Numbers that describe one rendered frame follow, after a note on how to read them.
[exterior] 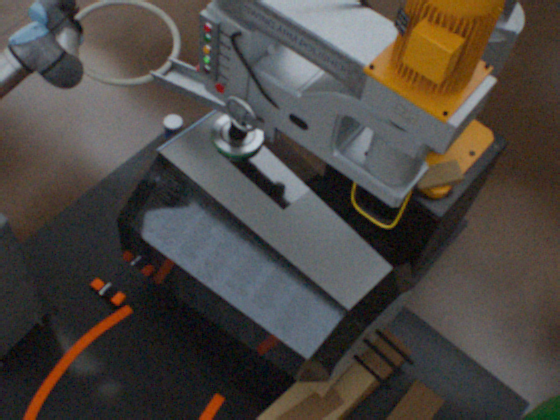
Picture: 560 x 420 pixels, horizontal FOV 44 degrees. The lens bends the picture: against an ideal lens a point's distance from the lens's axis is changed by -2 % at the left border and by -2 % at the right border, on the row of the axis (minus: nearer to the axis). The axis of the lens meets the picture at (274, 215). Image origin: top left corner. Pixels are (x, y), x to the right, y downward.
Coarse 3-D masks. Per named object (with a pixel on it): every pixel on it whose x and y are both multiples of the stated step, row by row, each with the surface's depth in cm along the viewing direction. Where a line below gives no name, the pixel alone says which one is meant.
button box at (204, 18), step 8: (200, 16) 236; (208, 16) 235; (200, 24) 239; (216, 24) 234; (200, 32) 242; (208, 32) 239; (216, 32) 237; (200, 40) 245; (216, 40) 240; (200, 48) 249; (216, 48) 243; (200, 56) 252; (208, 56) 249; (216, 56) 246; (200, 64) 255; (208, 64) 252; (216, 64) 250; (200, 72) 259; (216, 72) 253; (216, 80) 257
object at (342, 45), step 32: (224, 0) 226; (256, 0) 216; (288, 0) 216; (320, 0) 218; (352, 0) 219; (288, 32) 216; (320, 32) 210; (352, 32) 211; (384, 32) 213; (320, 64) 216; (352, 64) 207; (384, 96) 205; (480, 96) 202; (416, 128) 205; (448, 128) 197
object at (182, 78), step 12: (168, 72) 301; (180, 72) 300; (192, 72) 296; (168, 84) 292; (180, 84) 287; (192, 84) 294; (192, 96) 286; (204, 96) 281; (216, 108) 281; (252, 120) 270; (276, 132) 265
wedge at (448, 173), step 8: (456, 160) 306; (432, 168) 305; (440, 168) 305; (448, 168) 304; (456, 168) 304; (424, 176) 304; (432, 176) 303; (440, 176) 303; (448, 176) 302; (456, 176) 302; (424, 184) 302; (432, 184) 301; (440, 184) 302; (448, 184) 303; (456, 184) 304
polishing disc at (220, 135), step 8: (224, 120) 297; (216, 128) 294; (224, 128) 295; (216, 136) 292; (224, 136) 292; (248, 136) 294; (256, 136) 294; (216, 144) 290; (224, 144) 290; (232, 144) 291; (240, 144) 291; (248, 144) 291; (256, 144) 292; (232, 152) 289; (240, 152) 289; (248, 152) 290
